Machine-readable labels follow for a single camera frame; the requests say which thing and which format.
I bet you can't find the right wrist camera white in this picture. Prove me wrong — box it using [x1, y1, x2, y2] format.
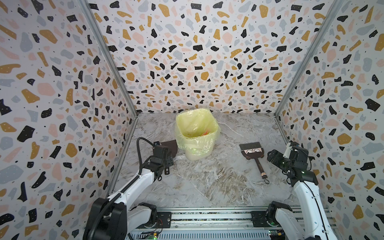
[284, 142, 293, 159]

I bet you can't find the bin with yellow bag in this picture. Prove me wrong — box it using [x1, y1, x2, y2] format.
[175, 109, 221, 161]

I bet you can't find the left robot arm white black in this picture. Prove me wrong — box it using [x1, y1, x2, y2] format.
[83, 141, 178, 240]

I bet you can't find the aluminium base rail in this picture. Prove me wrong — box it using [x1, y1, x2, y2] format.
[82, 206, 340, 240]

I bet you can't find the brown cartoon face brush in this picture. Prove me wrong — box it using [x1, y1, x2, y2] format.
[239, 142, 270, 185]

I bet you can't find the black corrugated cable conduit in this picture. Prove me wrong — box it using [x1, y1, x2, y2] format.
[86, 137, 157, 240]

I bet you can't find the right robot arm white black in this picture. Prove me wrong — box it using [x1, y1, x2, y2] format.
[266, 142, 337, 240]

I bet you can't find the brown dustpan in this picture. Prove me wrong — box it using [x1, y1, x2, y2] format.
[161, 140, 178, 159]

